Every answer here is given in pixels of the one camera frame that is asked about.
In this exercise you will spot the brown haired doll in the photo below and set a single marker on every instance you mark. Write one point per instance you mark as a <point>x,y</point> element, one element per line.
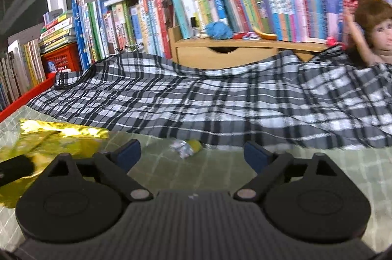
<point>376,30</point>

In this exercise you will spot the yellow curved toy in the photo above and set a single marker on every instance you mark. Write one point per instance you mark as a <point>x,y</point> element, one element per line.
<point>266,35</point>

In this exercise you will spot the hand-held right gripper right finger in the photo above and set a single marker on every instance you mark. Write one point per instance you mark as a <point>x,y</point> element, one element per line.
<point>255,156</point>

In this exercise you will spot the wooden drawer organizer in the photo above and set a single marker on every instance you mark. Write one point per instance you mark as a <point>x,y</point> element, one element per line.
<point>214,53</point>

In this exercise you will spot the small grey box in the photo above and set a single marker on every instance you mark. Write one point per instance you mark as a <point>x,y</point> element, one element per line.
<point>52,15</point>

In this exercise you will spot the small red white toy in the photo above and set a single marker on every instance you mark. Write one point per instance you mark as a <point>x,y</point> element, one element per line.
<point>249,36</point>

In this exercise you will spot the yellow foil bag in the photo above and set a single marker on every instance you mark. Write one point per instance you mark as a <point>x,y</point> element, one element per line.
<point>61,140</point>

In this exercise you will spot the silver yellow wrapper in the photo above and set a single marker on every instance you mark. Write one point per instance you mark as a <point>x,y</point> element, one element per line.
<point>185,148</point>

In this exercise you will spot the flat stack of picture books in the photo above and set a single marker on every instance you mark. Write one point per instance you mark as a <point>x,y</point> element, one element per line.
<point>58,33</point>

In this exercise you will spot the black white plaid blanket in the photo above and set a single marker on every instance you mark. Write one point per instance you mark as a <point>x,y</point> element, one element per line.
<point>214,101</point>

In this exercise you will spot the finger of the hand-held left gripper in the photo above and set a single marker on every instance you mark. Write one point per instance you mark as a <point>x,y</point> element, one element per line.
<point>15,169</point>

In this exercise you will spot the red plastic crate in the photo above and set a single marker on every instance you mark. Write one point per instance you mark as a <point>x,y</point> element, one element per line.
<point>61,59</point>

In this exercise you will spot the row of pale thin books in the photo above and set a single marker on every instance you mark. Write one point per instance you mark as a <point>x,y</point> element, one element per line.
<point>21,70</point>

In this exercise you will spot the blue yarn ball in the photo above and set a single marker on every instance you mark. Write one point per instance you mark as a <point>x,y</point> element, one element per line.
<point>218,30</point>

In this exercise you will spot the red bed rail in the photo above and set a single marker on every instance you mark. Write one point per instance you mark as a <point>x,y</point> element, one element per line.
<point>27,97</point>

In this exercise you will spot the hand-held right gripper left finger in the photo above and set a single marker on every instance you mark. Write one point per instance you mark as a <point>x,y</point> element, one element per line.
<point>130,153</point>

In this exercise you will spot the green checked bedsheet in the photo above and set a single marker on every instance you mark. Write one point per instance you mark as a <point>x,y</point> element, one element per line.
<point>190,174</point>

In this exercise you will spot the row of blue green books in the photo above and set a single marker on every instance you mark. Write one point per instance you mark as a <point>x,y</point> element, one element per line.
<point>128,27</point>

